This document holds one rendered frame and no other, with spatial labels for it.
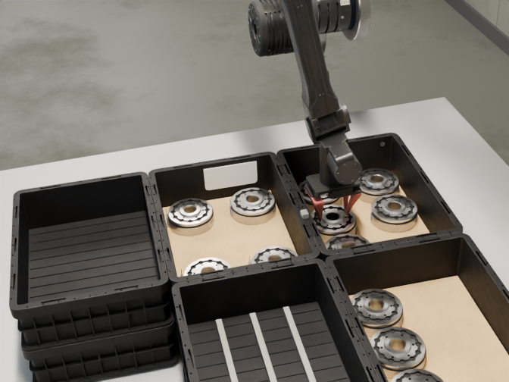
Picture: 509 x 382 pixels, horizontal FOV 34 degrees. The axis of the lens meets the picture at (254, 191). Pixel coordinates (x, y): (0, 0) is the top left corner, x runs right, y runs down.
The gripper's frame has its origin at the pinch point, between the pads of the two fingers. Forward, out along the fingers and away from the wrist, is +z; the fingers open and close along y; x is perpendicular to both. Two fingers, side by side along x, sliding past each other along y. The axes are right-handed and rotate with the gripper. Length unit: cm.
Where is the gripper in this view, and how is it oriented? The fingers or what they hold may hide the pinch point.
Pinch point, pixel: (332, 213)
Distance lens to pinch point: 181.6
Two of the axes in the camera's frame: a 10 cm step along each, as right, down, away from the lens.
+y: 9.6, -2.1, 2.0
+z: 0.5, 8.1, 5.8
